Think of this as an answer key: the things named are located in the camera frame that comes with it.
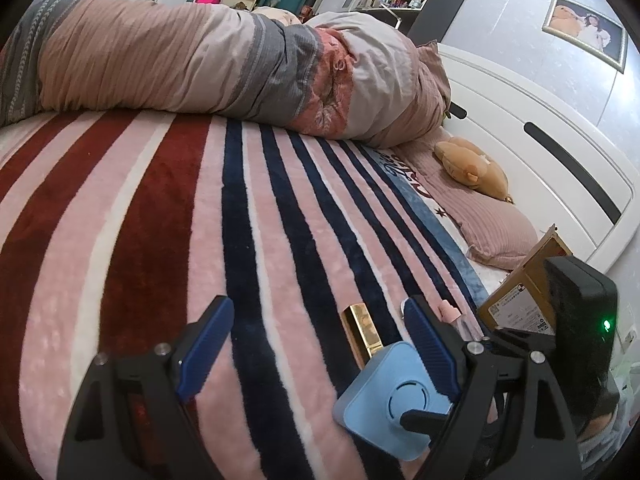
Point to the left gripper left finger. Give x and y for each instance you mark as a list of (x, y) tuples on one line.
[(130, 416)]

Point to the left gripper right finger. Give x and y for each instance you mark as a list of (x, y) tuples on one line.
[(509, 418)]

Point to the light blue square device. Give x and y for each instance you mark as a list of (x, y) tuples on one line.
[(393, 382)]

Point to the brown cardboard box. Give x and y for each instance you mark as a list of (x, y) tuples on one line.
[(522, 301)]

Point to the pink ribbed pillow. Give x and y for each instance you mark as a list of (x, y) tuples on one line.
[(497, 233)]

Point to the clear pink-capped bottle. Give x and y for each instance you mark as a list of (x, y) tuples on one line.
[(464, 324)]

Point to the white bed headboard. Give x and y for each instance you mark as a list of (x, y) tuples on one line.
[(562, 170)]

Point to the gold lipstick tube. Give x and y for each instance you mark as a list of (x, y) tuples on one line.
[(361, 333)]

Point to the striped plush blanket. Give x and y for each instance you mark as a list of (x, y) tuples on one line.
[(119, 228)]

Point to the tan plush toy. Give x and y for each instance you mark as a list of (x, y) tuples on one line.
[(470, 166)]

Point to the rolled pink grey duvet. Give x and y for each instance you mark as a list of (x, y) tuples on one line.
[(339, 76)]

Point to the framed wall photo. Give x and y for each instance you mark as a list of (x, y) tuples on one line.
[(588, 29)]

